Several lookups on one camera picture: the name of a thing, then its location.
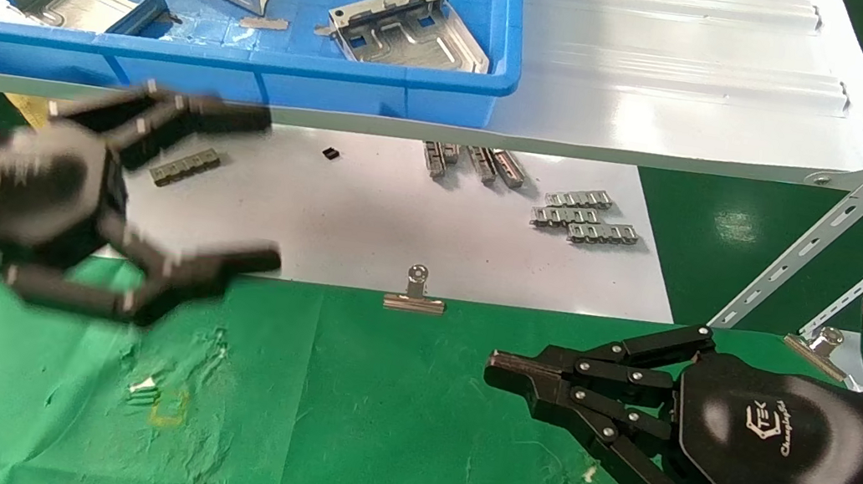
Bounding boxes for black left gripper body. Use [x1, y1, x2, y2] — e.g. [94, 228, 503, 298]
[0, 112, 137, 287]

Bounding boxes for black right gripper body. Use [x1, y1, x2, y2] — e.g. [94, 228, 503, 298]
[655, 348, 863, 484]

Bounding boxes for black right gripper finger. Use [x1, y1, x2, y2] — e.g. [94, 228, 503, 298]
[471, 370, 738, 484]
[485, 295, 720, 404]

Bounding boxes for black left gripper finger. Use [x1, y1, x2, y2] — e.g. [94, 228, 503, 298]
[43, 69, 277, 190]
[0, 205, 286, 344]

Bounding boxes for yellow woven bag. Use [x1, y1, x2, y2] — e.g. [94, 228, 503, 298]
[1, 92, 54, 131]

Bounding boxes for silver binder clip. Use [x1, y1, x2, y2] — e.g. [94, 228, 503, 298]
[383, 261, 451, 317]
[779, 321, 850, 384]

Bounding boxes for white board sheet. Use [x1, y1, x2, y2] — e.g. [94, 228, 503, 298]
[92, 94, 695, 336]

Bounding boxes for green cloth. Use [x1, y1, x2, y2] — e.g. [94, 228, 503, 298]
[0, 226, 863, 484]

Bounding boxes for metal part with square holes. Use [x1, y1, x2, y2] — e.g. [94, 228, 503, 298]
[323, 0, 499, 80]

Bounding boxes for white metal shelf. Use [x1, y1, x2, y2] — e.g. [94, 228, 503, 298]
[0, 0, 863, 215]

